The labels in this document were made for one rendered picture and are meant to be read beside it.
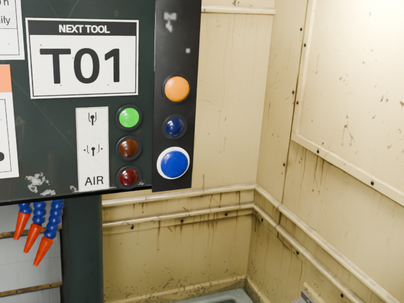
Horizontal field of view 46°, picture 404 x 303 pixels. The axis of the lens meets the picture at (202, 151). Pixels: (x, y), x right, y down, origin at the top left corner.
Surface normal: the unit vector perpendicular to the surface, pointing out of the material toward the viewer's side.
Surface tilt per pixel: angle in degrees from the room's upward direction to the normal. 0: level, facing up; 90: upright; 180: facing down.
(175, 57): 90
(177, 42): 90
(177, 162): 87
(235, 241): 90
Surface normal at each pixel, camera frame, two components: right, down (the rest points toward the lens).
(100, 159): 0.37, 0.34
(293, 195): -0.92, 0.08
